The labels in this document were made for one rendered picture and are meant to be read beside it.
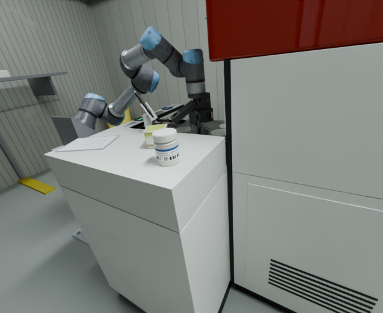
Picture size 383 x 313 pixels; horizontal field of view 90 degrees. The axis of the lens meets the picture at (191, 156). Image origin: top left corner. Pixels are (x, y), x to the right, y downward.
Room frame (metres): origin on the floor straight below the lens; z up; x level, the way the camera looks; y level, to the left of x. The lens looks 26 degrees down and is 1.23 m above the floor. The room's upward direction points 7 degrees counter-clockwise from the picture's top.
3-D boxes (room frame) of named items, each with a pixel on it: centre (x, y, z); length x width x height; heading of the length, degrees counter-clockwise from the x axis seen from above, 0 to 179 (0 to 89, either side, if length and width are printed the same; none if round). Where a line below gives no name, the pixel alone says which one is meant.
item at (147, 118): (0.81, 0.16, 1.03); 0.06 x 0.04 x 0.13; 57
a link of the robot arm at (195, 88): (0.80, -0.05, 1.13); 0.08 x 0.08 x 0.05
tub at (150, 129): (0.67, 0.12, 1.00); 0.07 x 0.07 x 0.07; 84
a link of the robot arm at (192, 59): (0.80, -0.05, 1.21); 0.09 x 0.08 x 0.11; 28
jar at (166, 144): (0.52, 0.07, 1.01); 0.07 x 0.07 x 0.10
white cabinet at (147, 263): (0.95, 0.06, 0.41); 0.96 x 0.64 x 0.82; 147
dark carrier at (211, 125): (0.96, -0.07, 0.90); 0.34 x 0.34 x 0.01; 57
